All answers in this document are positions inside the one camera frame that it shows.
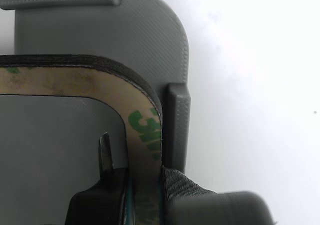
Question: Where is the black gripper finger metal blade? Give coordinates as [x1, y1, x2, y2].
[65, 132, 131, 225]

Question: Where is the gray holder with ridges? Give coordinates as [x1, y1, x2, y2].
[0, 0, 192, 225]

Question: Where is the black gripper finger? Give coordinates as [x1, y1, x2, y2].
[159, 166, 275, 225]

